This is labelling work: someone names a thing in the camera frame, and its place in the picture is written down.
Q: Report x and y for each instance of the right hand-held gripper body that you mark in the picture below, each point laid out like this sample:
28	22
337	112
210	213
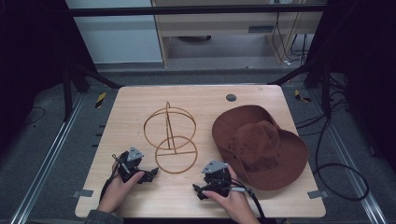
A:
216	179

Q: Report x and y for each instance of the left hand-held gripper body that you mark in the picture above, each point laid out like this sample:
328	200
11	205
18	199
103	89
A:
134	161

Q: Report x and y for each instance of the person's right hand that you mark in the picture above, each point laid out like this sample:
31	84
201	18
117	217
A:
235	203

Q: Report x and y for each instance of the person's left hand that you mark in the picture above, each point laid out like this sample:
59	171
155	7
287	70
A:
118	193

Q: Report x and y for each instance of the brown felt hat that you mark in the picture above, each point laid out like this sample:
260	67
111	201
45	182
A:
258	146

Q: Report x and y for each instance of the grey tape piece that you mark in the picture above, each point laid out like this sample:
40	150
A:
83	193
317	194

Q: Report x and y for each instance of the yellow black striped tape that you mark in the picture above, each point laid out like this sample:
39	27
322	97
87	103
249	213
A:
300	96
100	100

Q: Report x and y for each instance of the grey table grommet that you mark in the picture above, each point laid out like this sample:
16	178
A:
231	97

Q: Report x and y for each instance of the black metal stand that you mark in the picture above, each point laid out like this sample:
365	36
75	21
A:
67	93
326	90

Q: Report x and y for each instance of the white cabinet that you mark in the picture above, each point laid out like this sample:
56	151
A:
118	40

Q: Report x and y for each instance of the light wooden desk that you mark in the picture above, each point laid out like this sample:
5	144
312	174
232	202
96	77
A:
218	26

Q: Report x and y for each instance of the black curtain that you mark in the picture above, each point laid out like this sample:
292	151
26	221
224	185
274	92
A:
364	46
31	46

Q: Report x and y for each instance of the black horizontal bar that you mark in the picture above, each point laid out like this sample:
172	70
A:
186	10

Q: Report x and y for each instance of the aluminium floor rail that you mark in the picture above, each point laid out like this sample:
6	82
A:
46	161
351	161

